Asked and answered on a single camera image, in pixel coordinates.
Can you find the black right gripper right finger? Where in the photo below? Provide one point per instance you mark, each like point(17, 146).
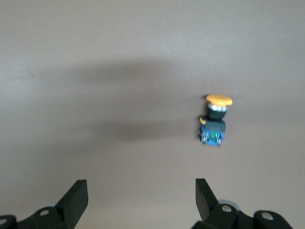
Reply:
point(214, 214)

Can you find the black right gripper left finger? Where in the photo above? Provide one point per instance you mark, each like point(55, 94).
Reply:
point(59, 214)

